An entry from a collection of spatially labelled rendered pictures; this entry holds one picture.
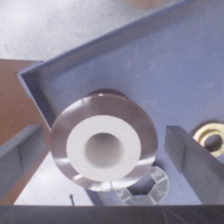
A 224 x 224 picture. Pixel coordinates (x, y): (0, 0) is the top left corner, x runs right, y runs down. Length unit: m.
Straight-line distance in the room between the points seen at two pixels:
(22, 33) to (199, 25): 1.11
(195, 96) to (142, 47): 0.11
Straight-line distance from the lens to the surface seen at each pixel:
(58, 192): 1.59
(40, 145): 0.17
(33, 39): 1.22
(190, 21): 0.26
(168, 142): 0.16
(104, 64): 0.23
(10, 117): 0.56
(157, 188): 0.31
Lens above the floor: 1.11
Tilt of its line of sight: 73 degrees down
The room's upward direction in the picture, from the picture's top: 178 degrees clockwise
